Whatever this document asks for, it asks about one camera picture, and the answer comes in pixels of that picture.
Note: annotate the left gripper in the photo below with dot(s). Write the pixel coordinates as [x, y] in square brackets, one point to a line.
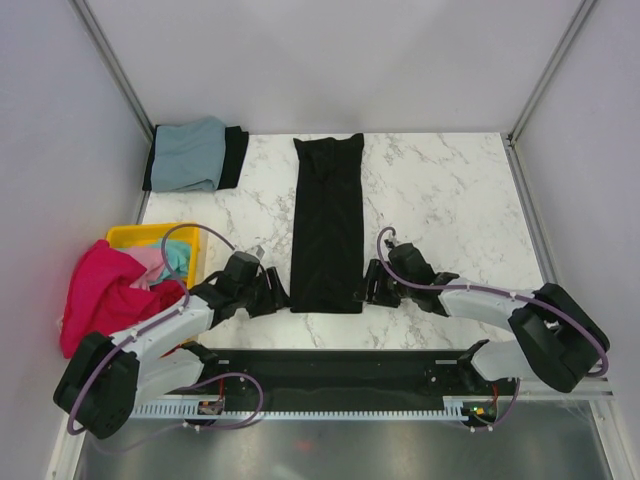
[274, 298]

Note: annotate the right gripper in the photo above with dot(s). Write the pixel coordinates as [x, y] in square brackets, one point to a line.
[373, 274]

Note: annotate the black t-shirt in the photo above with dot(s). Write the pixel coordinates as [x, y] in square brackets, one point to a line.
[327, 260]
[236, 141]

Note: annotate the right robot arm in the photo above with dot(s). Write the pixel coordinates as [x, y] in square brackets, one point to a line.
[554, 339]

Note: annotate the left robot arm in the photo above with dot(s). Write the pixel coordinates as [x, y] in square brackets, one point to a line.
[110, 375]

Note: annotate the teal t-shirt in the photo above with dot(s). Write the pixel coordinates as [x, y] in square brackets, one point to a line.
[178, 254]

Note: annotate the folded black t-shirt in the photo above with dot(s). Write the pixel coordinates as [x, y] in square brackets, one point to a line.
[236, 141]

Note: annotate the folded light blue t-shirt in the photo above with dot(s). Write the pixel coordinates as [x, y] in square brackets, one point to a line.
[188, 157]

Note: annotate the yellow plastic bin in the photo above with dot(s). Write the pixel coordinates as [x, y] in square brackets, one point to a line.
[125, 307]

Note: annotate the magenta t-shirt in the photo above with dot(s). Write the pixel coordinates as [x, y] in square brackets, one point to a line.
[83, 310]

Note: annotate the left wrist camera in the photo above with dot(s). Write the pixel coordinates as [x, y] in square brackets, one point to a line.
[243, 266]

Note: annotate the white cable duct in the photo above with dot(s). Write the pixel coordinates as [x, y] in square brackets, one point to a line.
[204, 408]

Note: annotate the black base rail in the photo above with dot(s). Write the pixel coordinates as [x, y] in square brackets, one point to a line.
[340, 378]

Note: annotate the right aluminium frame post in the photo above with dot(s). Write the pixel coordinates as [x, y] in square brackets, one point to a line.
[559, 54]

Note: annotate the aluminium frame post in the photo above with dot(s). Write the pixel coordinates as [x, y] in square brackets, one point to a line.
[559, 54]
[109, 58]

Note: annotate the left aluminium frame post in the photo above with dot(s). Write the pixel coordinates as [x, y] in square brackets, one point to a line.
[109, 58]

